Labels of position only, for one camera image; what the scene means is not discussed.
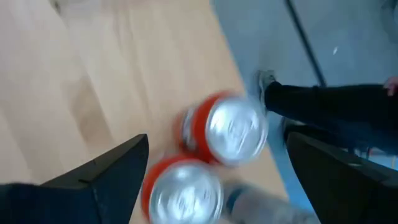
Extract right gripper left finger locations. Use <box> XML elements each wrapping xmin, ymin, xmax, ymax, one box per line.
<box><xmin>0</xmin><ymin>134</ymin><xmax>150</xmax><ymax>224</ymax></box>

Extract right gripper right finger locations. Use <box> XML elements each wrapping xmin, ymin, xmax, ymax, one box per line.
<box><xmin>285</xmin><ymin>131</ymin><xmax>398</xmax><ymax>224</ymax></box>

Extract red can silver top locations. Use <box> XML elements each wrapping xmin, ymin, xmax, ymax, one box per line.
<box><xmin>140</xmin><ymin>154</ymin><xmax>224</xmax><ymax>224</ymax></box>
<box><xmin>177</xmin><ymin>90</ymin><xmax>270</xmax><ymax>167</ymax></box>

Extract person's leg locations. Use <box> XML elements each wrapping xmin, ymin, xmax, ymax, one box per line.
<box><xmin>264</xmin><ymin>81</ymin><xmax>398</xmax><ymax>156</ymax></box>

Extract person's hand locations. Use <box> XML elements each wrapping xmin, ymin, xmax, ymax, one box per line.
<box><xmin>382</xmin><ymin>76</ymin><xmax>398</xmax><ymax>97</ymax></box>

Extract person's shoe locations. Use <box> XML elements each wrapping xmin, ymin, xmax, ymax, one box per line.
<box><xmin>257</xmin><ymin>70</ymin><xmax>277</xmax><ymax>110</ymax></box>

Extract wooden shelf black metal frame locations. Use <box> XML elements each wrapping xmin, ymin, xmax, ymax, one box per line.
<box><xmin>0</xmin><ymin>0</ymin><xmax>290</xmax><ymax>224</ymax></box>

